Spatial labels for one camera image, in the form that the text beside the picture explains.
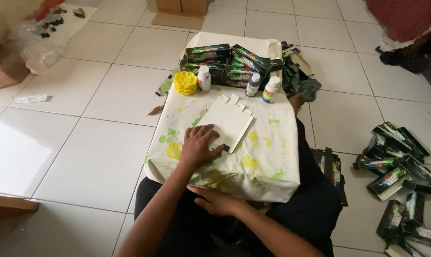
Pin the person's right hand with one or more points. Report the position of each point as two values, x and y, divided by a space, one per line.
219 201

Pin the person's left hand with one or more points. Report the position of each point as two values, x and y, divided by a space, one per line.
196 148

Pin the white carton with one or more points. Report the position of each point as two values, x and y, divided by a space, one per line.
229 121

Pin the dry brown leaf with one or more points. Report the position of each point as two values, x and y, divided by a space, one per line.
156 110

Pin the paint-stained paper-covered board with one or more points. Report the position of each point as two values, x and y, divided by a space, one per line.
262 157

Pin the stack of yellow paint palettes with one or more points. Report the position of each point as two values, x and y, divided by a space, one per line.
185 82

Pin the white bottle with red label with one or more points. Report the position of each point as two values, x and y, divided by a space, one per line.
204 79

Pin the dark bottle with white cap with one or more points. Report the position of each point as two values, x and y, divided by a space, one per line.
252 85

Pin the person's black trousers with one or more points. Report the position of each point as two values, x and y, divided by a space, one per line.
308 214

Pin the stack of dark green boxes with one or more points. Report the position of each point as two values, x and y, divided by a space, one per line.
233 66

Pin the white bottle with green label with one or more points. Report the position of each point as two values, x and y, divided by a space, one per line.
271 91

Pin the person's bare foot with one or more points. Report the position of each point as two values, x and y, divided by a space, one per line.
296 101

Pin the bundle of flat dark cartons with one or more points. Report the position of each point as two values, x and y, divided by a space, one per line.
331 171

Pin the pile of flattened dark cartons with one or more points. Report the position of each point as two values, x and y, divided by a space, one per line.
301 82

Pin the flat brown cardboard sheet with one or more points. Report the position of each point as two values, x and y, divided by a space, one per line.
178 20

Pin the brown cardboard box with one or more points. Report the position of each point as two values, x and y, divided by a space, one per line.
181 5

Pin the clear plastic wrapper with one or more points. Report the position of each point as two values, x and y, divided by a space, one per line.
31 98

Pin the white sheet with dark pieces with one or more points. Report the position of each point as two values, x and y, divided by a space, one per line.
71 23

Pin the heap of dark green boxes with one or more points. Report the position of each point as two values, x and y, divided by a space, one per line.
397 178

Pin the crumpled clear plastic bag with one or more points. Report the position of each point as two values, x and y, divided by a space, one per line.
40 50

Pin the brown wooden board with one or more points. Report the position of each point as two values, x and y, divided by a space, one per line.
8 207

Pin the brown paper bag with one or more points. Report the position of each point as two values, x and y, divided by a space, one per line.
3 67

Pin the dark cloth bundle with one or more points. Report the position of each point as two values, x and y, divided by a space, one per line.
415 53

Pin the red fabric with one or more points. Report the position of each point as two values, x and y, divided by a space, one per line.
404 18

